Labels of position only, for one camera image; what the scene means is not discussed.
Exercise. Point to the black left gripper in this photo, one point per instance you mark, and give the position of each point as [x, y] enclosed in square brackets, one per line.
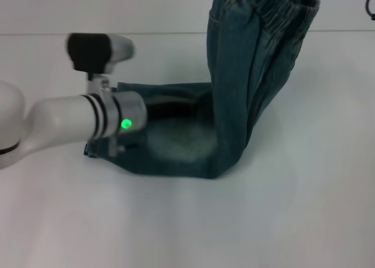
[173, 109]

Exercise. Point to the blue denim shorts with cartoon print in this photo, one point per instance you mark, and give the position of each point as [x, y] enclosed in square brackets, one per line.
[234, 103]

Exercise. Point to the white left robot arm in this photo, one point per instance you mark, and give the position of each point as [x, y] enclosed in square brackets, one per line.
[58, 118]

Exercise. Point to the silver camera mount clamp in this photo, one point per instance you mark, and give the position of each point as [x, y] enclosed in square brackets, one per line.
[98, 84]

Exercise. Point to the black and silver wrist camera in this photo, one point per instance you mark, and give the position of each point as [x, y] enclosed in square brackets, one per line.
[88, 52]

